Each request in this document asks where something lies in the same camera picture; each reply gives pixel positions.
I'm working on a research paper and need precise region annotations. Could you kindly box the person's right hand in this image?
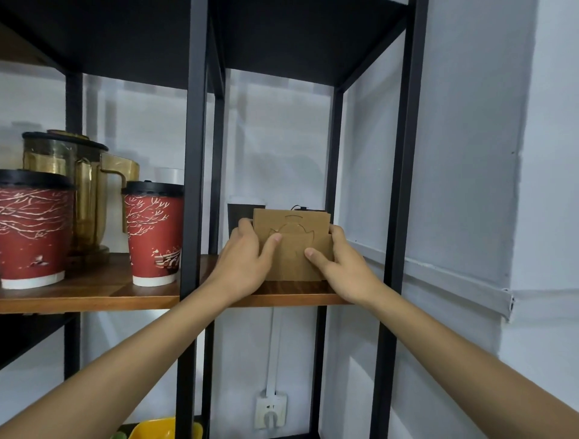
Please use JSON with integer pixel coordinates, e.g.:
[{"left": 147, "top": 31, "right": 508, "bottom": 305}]
[{"left": 303, "top": 224, "right": 385, "bottom": 307}]

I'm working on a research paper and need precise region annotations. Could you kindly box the person's left hand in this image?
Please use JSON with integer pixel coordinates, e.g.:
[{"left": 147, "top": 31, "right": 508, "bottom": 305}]
[{"left": 206, "top": 218, "right": 283, "bottom": 308}]

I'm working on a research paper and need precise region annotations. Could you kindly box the stack of brown cardboard sleeves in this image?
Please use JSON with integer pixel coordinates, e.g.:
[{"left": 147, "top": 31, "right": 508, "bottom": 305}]
[{"left": 251, "top": 207, "right": 335, "bottom": 282}]

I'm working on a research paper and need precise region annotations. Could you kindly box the black metal shelf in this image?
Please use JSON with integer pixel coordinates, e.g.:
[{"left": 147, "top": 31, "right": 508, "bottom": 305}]
[{"left": 0, "top": 0, "right": 431, "bottom": 439}]

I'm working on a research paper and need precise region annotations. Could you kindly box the person's right forearm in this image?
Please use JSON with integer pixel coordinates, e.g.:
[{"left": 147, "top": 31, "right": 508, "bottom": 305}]
[{"left": 361, "top": 285, "right": 579, "bottom": 439}]

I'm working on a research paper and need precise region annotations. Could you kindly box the person's left forearm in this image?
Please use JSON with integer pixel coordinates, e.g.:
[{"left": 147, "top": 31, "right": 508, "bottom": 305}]
[{"left": 0, "top": 285, "right": 227, "bottom": 439}]

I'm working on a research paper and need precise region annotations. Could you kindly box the black paper cup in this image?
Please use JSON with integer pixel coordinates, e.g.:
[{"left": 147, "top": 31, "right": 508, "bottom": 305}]
[{"left": 227, "top": 202, "right": 265, "bottom": 236}]

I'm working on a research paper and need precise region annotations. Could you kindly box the small red patterned paper cup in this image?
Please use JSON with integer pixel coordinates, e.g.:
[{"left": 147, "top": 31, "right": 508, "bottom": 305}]
[{"left": 121, "top": 180, "right": 185, "bottom": 288}]

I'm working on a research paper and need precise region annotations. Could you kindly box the plain white cup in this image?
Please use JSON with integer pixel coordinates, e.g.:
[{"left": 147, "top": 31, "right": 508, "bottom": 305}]
[{"left": 153, "top": 167, "right": 185, "bottom": 186}]

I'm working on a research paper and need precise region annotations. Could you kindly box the amber glass pitcher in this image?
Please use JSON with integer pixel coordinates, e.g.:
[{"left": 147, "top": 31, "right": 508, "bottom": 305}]
[{"left": 21, "top": 130, "right": 140, "bottom": 268}]

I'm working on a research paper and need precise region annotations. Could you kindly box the yellow plastic plate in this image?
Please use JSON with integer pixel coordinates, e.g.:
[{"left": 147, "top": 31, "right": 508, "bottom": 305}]
[{"left": 128, "top": 417, "right": 204, "bottom": 439}]

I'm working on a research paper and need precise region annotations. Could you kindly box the large red patterned paper cup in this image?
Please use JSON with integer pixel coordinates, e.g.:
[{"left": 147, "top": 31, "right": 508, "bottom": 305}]
[{"left": 0, "top": 169, "right": 75, "bottom": 290}]

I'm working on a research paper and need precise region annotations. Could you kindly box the white vertical cable duct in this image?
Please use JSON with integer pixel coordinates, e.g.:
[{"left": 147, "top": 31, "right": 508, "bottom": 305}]
[{"left": 264, "top": 307, "right": 282, "bottom": 399}]

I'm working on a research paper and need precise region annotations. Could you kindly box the white slanted wall duct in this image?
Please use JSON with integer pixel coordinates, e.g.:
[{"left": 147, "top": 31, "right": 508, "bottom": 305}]
[{"left": 348, "top": 239, "right": 516, "bottom": 323}]

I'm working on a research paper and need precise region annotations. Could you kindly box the white wall socket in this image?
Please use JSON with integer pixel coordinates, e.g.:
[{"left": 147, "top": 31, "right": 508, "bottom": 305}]
[{"left": 253, "top": 394, "right": 288, "bottom": 431}]

